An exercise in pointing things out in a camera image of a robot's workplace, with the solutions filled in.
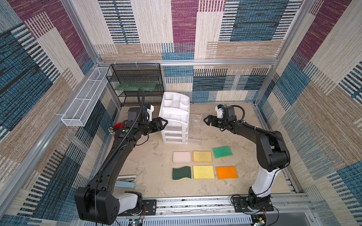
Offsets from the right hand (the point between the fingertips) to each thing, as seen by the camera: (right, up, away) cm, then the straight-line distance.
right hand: (210, 122), depth 98 cm
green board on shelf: (-54, +26, +7) cm, 60 cm away
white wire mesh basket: (-71, +5, -28) cm, 77 cm away
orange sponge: (+7, -30, -13) cm, 33 cm away
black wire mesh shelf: (-61, +32, +9) cm, 69 cm away
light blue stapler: (-51, -33, -17) cm, 63 cm away
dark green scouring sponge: (-20, -29, -14) cm, 38 cm away
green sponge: (+7, -19, -6) cm, 21 cm away
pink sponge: (-19, -22, -8) cm, 30 cm away
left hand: (-29, 0, -21) cm, 36 cm away
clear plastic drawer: (-11, -6, +7) cm, 14 cm away
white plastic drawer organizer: (-23, +9, -14) cm, 29 cm away
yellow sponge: (-7, -21, -9) cm, 24 cm away
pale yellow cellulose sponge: (-7, -29, -14) cm, 33 cm away
